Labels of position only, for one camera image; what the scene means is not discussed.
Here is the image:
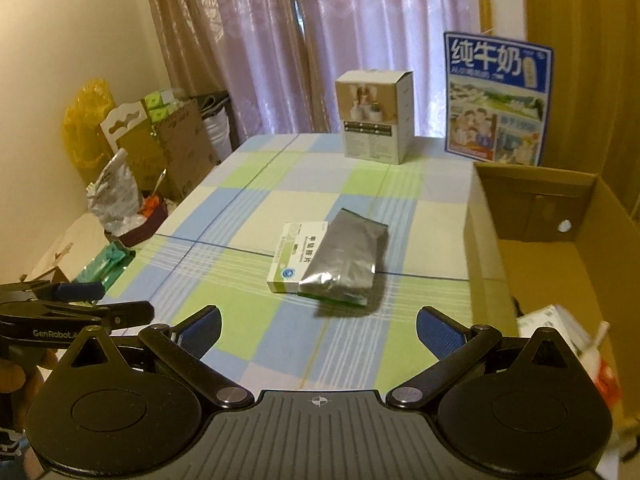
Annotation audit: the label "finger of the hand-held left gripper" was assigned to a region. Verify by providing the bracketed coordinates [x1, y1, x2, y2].
[0, 300, 156, 337]
[0, 281, 106, 307]

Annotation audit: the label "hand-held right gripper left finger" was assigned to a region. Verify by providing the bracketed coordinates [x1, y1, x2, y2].
[52, 305, 256, 411]

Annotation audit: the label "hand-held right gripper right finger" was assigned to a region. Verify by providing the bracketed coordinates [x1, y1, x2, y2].
[385, 305, 586, 411]

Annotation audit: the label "long white medicine box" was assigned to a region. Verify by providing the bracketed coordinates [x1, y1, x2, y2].
[517, 304, 592, 357]

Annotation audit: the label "white green medicine box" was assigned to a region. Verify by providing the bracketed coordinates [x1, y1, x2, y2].
[266, 220, 331, 295]

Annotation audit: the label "brown cardboard box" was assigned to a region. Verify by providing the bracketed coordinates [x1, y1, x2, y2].
[462, 160, 640, 433]

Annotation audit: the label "silver foil bag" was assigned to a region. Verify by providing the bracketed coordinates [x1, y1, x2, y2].
[297, 207, 390, 307]

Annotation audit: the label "red snack packet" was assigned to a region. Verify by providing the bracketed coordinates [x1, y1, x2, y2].
[594, 359, 622, 403]

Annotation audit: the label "person's left hand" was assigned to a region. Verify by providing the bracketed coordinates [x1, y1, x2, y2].
[0, 349, 58, 395]

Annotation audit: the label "green wrapped packet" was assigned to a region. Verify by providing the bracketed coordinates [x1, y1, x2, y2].
[75, 239, 137, 294]

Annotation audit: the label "white cardboard box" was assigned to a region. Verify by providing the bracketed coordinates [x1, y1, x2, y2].
[24, 212, 110, 286]

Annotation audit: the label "dark red bowl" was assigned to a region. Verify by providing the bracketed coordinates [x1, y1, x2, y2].
[104, 194, 169, 249]

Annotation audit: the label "crumpled silver plastic bag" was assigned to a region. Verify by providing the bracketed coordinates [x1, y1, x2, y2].
[87, 149, 142, 233]

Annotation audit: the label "yellow plastic bag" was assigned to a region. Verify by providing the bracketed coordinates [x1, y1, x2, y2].
[61, 78, 117, 171]

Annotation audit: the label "checked tablecloth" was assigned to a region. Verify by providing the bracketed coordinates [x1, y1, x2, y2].
[102, 132, 521, 397]

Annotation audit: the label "brown cardboard carton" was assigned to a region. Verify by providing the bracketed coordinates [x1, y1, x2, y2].
[120, 100, 221, 202]

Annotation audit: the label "pale cardboard flap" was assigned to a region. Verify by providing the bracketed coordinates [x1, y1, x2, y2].
[99, 100, 152, 161]

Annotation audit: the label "white bucket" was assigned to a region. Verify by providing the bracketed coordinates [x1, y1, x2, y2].
[192, 91, 234, 161]

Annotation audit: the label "green white packets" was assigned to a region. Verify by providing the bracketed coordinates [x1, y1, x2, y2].
[144, 87, 189, 122]

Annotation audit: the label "beige product box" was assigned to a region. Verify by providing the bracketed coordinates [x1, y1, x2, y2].
[334, 69, 415, 166]

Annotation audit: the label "blue illustrated milk carton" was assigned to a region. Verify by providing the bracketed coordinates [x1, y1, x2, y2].
[443, 31, 555, 167]

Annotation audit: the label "pink patterned curtain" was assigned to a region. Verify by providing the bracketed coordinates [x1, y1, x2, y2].
[140, 0, 473, 147]

